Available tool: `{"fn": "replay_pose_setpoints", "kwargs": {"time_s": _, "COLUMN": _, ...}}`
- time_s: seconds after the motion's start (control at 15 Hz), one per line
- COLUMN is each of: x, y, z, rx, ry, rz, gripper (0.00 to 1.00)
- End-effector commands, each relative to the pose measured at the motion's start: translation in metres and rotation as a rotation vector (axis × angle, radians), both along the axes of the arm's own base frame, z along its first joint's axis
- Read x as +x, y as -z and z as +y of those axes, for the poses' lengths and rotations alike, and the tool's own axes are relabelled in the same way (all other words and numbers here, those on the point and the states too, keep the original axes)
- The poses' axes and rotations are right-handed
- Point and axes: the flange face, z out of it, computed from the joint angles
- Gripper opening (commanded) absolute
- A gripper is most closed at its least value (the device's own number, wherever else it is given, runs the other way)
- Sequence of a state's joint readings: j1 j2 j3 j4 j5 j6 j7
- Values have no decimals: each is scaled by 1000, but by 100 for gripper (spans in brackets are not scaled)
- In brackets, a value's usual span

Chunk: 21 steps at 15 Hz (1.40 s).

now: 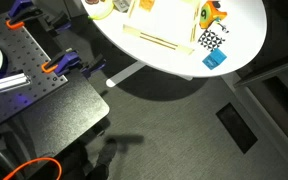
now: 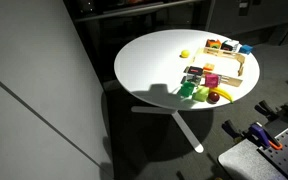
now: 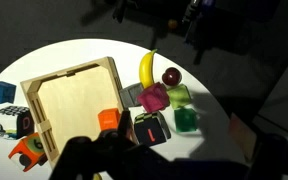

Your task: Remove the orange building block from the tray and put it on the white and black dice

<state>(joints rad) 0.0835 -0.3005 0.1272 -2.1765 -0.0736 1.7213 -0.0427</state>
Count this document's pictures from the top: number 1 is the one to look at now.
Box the orange toy with number nine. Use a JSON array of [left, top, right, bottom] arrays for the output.
[[199, 0, 227, 29]]

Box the black and white patterned block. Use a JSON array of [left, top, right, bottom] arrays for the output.
[[198, 30, 226, 51]]

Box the yellow banana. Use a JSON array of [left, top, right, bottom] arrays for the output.
[[88, 0, 114, 20]]

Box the orange building block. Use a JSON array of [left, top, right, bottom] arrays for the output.
[[139, 0, 155, 12]]

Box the blue cube block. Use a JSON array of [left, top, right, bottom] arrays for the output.
[[203, 49, 227, 70]]

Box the white round table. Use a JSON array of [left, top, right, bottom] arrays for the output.
[[81, 0, 267, 87]]

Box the black cart top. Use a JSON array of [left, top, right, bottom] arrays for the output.
[[0, 71, 110, 180]]

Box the black perforated breadboard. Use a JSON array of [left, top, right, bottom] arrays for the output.
[[0, 13, 68, 124]]

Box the purple clamp with orange tip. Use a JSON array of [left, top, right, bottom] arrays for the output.
[[5, 0, 45, 30]]

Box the wooden tray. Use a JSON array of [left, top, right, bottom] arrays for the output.
[[123, 0, 203, 55]]

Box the grey toy block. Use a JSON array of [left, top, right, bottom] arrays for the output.
[[113, 0, 130, 12]]

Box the orange cable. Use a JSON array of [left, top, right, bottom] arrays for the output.
[[2, 157, 63, 180]]

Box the silver aluminium rail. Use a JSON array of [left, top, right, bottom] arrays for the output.
[[0, 73, 31, 93]]

